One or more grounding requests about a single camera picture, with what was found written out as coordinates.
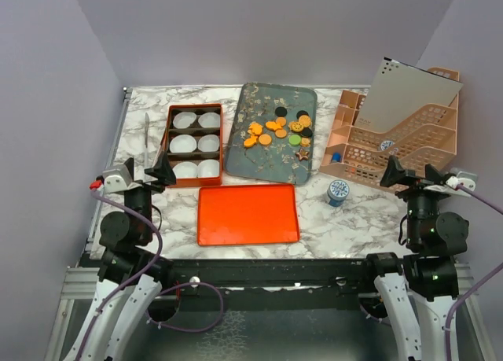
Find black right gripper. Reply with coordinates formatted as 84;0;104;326
381;153;454;246

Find metal grey-handled tongs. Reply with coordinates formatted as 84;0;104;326
143;112;150;169

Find orange fish cookie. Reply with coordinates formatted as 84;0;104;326
265;121;282;131
248;127;263;137

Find orange round dotted cookie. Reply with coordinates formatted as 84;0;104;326
258;134;272;146

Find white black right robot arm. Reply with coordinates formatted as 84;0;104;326
361;156;469;360

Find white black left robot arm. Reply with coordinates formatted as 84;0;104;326
65;152;177;360

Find white paper cup liner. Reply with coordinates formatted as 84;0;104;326
172;161;198;179
197;134;220;153
169;134;197;153
197;159;220;179
198;112;221;128
172;112;197;129

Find peach plastic desk organizer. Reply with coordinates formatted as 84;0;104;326
319;90;459;189

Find blue white round jar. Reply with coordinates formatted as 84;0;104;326
380;140;395;151

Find orange cookie tin box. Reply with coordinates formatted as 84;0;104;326
160;103;223;188

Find blue round slime jar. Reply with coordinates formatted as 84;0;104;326
327;179;350;207

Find grey notebook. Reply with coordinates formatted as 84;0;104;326
354;57;463;140

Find tan swirl cookie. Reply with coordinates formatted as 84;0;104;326
300;138;311;147

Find brown star cookie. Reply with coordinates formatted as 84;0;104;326
296;148;310;161

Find orange tin lid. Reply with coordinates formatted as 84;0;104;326
196;183;300;246

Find black sandwich cookie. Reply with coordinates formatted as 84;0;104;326
296;110;309;119
274;106;288;117
300;127;313;138

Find tan round dotted cookie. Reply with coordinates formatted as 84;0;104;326
298;115;312;127

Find green macaron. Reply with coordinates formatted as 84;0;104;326
288;134;302;146

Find yellow lotus slice cookie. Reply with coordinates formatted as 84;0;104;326
289;121;304;133

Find blue floral serving tray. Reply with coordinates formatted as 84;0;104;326
225;83;318;186

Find orange oval cookie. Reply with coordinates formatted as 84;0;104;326
275;129;288;138

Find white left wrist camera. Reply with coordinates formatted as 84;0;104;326
90;164;133;193

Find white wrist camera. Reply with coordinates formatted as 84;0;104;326
90;164;133;193
445;168;478;192

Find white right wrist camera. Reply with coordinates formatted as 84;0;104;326
445;168;478;192

